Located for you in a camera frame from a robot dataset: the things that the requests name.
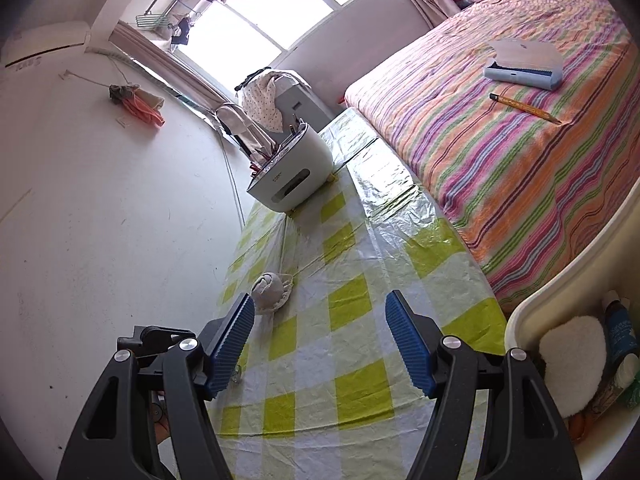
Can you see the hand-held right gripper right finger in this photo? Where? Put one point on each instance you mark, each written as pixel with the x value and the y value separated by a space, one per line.
pixel 410 345

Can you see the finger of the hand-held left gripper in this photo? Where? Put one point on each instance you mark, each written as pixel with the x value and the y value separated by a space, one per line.
pixel 155 335

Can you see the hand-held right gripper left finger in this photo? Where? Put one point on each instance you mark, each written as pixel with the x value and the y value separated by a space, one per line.
pixel 230 345

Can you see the cream plastic bin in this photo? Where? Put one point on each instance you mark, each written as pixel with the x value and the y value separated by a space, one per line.
pixel 560 280

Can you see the white fluffy pad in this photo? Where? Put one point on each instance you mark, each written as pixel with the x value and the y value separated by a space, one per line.
pixel 575 365

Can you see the small orange object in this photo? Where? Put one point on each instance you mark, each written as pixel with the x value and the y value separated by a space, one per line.
pixel 578 426

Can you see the brown bottle with blue label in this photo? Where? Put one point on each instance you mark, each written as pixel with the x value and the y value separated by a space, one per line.
pixel 622 325

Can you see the yellow checked tablecloth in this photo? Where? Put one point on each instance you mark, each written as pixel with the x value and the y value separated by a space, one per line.
pixel 350 320

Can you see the white desk organiser box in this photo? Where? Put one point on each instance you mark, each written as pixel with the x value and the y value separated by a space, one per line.
pixel 295 175

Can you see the striped bed blanket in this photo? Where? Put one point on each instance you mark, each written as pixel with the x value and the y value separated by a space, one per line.
pixel 500 170

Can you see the bunch of pencils in organiser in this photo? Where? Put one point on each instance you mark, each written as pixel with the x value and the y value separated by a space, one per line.
pixel 272 152

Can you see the chair draped with clothes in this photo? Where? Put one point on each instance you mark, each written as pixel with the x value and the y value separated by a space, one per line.
pixel 235 130

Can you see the white floor appliance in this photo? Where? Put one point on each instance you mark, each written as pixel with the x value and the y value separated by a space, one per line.
pixel 305 102

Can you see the yellow pencil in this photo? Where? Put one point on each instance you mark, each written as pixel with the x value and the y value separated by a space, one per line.
pixel 525 107

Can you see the blue pencil case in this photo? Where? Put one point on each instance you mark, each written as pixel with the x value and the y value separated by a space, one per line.
pixel 525 67

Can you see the window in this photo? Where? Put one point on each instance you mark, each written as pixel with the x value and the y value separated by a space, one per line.
pixel 270 25

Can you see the orange cloths on wall hook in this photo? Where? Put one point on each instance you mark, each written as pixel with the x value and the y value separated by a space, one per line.
pixel 140 105

